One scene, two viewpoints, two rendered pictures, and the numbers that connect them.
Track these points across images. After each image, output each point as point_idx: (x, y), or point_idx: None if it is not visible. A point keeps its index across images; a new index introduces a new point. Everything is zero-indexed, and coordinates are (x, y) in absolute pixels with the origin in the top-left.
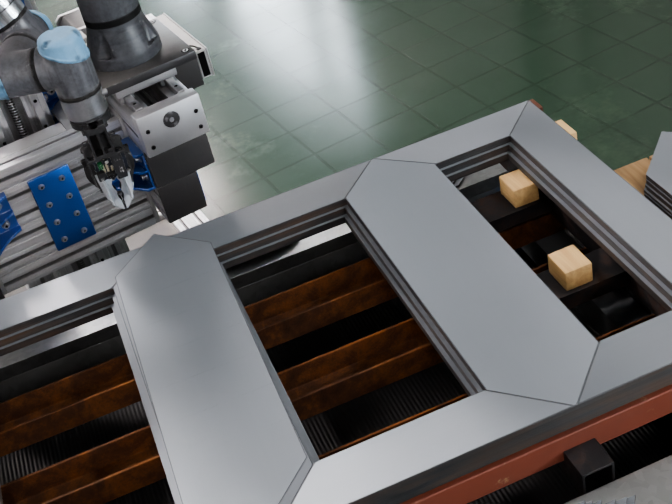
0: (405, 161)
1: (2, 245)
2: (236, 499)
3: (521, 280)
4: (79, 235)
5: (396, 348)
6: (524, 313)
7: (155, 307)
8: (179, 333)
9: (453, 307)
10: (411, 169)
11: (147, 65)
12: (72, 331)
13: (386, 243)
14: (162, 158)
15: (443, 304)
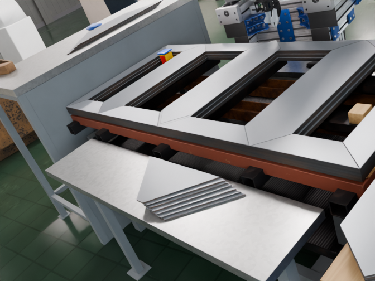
0: (371, 44)
1: (256, 31)
2: (169, 114)
3: (316, 101)
4: (288, 39)
5: None
6: (295, 112)
7: (240, 60)
8: (231, 69)
9: (285, 98)
10: (368, 48)
11: None
12: None
13: (311, 69)
14: (314, 16)
15: (285, 96)
